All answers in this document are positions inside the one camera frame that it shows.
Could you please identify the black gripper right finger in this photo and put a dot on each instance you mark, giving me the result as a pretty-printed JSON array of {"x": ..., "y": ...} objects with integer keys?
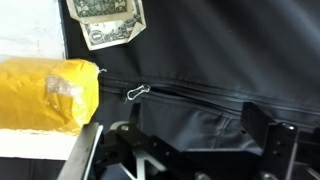
[{"x": 280, "y": 150}]

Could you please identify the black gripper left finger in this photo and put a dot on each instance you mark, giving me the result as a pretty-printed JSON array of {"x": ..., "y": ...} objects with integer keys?
[{"x": 135, "y": 116}]

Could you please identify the silver zipper pull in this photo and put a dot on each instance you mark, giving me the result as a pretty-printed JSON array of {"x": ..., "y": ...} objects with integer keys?
[{"x": 137, "y": 92}]

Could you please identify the black zip jersey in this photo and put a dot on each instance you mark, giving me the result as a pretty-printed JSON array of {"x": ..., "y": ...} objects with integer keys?
[{"x": 216, "y": 50}]

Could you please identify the folded dollar bill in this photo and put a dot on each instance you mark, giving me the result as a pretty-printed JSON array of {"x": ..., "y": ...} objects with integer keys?
[{"x": 106, "y": 33}]

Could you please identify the bubble wrap roll yellow tape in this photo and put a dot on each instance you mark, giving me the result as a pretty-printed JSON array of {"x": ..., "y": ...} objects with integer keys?
[{"x": 33, "y": 96}]

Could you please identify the white rectangular board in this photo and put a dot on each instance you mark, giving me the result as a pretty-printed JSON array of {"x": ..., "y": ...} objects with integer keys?
[{"x": 26, "y": 26}]

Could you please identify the silver metal mount bracket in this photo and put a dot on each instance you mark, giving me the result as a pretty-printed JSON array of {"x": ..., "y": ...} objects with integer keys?
[{"x": 80, "y": 153}]

